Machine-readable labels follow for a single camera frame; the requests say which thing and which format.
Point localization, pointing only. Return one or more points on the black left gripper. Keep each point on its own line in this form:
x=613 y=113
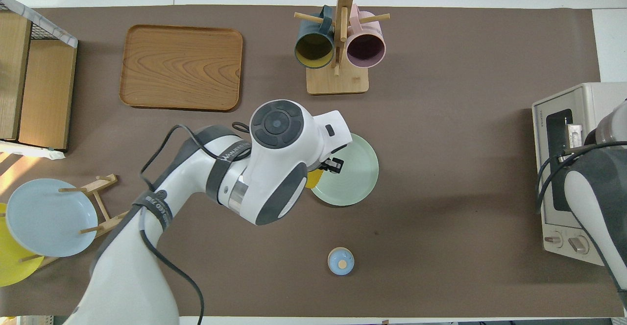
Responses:
x=324 y=161

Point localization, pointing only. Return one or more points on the pale green plate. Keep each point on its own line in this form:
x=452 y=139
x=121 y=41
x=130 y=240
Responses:
x=352 y=178

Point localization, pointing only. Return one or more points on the yellow corn cob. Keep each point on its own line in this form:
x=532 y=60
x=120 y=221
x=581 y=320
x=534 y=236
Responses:
x=313 y=179

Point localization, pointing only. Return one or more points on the glass oven door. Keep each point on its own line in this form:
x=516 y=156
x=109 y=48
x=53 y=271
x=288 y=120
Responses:
x=553 y=124

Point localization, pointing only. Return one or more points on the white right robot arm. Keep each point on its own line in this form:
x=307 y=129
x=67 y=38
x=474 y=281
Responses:
x=597 y=202

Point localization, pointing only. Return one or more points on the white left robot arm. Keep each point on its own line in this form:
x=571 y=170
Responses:
x=122 y=276

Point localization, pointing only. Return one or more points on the white toaster oven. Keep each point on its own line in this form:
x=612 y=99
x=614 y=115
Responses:
x=588 y=94

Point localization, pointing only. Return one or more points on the wooden mug rack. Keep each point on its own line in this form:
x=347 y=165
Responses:
x=338 y=82

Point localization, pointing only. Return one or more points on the dark blue mug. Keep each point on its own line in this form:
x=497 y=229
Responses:
x=313 y=50

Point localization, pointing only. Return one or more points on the pink mug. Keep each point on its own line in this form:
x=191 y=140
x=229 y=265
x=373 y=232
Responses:
x=365 y=48

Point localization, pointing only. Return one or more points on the brown table mat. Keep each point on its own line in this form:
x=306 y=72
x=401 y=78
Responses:
x=441 y=45

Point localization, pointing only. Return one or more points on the wooden tray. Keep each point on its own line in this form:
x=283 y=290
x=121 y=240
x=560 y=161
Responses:
x=181 y=67

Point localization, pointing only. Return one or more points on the wooden plate rack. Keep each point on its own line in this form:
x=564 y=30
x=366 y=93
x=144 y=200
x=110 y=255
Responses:
x=115 y=219

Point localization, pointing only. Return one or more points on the light blue plate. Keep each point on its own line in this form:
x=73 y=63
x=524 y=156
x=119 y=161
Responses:
x=49 y=217

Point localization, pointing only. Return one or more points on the yellow plate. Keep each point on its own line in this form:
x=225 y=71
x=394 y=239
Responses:
x=12 y=268

